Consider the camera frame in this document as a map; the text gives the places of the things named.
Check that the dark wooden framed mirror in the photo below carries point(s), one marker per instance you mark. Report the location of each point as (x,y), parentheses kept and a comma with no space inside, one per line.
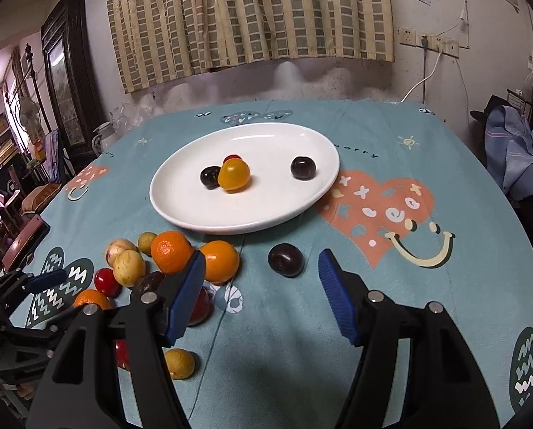
(69,76)

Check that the clear plastic bag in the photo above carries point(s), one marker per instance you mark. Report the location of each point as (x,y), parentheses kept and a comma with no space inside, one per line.
(132,114)

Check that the small yellow longan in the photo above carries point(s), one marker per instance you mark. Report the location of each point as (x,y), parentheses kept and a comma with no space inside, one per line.
(146,243)
(180,363)

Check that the dark purple plum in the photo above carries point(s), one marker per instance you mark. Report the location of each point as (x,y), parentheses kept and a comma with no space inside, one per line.
(285,261)
(208,178)
(303,168)

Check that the teal printed tablecloth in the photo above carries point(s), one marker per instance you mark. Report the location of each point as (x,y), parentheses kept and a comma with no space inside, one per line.
(275,366)

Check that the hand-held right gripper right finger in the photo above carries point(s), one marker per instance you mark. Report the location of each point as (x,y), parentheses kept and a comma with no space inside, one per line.
(336,295)

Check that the beige round fruit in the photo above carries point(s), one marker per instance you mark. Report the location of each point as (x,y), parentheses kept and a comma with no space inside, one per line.
(116,248)

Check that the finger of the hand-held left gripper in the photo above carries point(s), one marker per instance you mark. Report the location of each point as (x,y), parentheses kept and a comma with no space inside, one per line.
(47,279)
(34,335)

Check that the dark brown avocado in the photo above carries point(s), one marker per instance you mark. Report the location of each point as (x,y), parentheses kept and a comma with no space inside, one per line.
(150,282)

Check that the orange mandarin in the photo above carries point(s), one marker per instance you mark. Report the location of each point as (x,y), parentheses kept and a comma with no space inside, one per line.
(222,261)
(170,250)

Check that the yellow orange tomato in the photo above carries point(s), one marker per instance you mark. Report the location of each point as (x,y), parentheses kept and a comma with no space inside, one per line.
(234,176)

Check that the white standing fan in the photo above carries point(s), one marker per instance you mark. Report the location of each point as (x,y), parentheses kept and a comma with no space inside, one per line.
(28,114)

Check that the red cherry tomato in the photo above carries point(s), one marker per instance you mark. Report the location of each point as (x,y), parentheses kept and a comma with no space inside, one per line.
(106,282)
(233,158)

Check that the black hat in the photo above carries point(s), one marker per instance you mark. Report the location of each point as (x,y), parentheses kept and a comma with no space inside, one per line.
(492,109)

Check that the small orange kumquat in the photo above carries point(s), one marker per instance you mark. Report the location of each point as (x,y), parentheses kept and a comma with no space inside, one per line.
(92,298)

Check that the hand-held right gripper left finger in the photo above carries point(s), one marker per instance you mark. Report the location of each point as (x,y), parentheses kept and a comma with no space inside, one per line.
(186,297)

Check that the blue cloth pile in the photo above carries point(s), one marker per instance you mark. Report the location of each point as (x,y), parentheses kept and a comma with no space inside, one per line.
(521,156)

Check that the yellow fruit with holes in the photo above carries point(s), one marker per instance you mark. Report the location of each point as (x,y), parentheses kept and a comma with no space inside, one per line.
(129,269)

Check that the red apple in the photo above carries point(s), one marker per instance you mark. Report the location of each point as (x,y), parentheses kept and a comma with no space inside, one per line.
(122,354)
(201,308)

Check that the red brown chair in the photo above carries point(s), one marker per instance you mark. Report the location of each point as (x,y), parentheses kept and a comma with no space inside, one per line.
(25,241)

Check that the white kettle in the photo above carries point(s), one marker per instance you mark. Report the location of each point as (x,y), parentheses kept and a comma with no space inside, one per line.
(103,138)

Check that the checked beige curtain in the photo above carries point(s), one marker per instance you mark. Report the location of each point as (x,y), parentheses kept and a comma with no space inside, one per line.
(248,13)

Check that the white oval plate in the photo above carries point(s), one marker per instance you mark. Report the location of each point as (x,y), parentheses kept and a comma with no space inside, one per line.
(248,208)

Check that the white wall socket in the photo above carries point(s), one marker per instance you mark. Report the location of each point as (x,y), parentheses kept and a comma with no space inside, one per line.
(407,35)

